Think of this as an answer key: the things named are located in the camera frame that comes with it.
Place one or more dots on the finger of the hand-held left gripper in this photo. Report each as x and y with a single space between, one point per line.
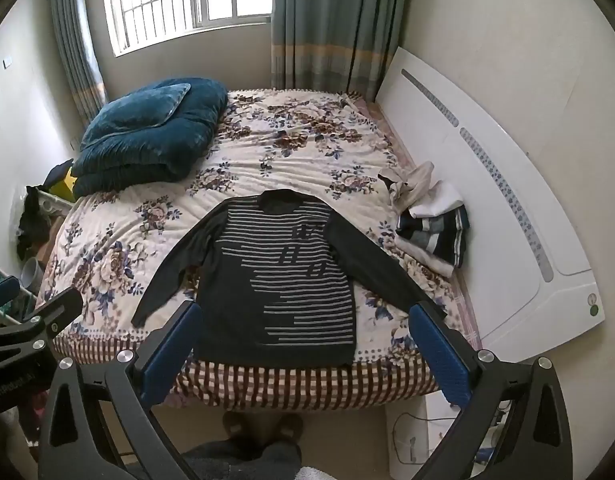
57 310
4 293

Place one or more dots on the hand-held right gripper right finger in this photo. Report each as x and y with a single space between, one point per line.
440 360

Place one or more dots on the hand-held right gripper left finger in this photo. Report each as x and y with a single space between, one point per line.
167 355

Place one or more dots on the dark striped sweater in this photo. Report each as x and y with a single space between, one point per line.
282 285

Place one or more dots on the pile of dark clothes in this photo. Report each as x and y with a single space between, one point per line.
32 220

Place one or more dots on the green plastic crate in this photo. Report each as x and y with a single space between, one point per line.
7 275

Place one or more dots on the yellow bag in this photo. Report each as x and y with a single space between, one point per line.
64 185

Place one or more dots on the folded striped garment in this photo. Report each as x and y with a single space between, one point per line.
432 235

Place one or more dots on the person's legs and slippers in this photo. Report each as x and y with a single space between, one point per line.
257 445

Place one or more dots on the white crumpled garment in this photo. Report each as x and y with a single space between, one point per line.
427 190

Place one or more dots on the white bed headboard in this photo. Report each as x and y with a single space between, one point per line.
497 185

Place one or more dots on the teal folded quilt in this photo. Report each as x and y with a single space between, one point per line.
157 150

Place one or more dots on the teal pillow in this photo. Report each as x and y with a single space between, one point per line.
142 107

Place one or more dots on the floral bed blanket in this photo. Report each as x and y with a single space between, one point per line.
267 140

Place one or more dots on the teal striped curtain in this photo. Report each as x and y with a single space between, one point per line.
332 25
77 50

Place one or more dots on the window with metal bars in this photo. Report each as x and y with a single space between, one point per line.
187 0

